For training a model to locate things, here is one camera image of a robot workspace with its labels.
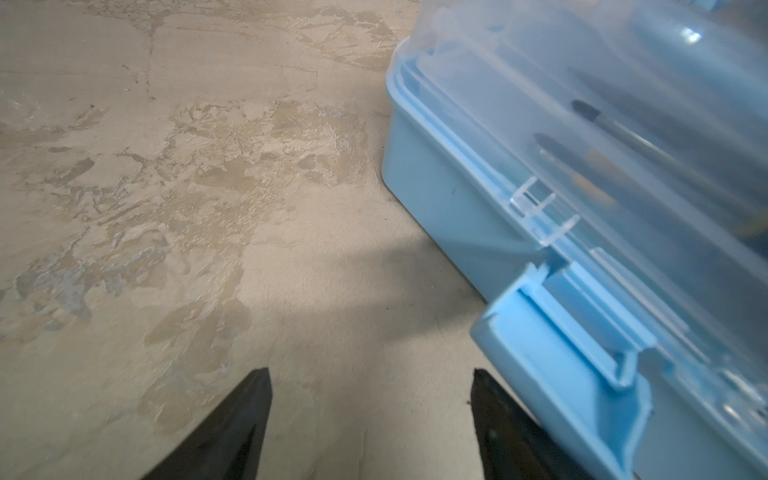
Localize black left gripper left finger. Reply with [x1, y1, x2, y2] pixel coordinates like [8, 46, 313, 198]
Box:
[143, 368, 272, 480]

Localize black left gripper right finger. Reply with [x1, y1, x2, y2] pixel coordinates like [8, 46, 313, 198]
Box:
[470, 369, 592, 480]

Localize light blue plastic toolbox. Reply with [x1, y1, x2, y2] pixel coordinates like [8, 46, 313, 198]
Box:
[382, 1, 767, 479]

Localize small black screwdriver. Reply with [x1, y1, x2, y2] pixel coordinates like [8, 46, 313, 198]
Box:
[570, 99, 767, 221]

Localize black yellow utility knife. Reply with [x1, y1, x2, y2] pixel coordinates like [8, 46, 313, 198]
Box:
[533, 133, 618, 209]

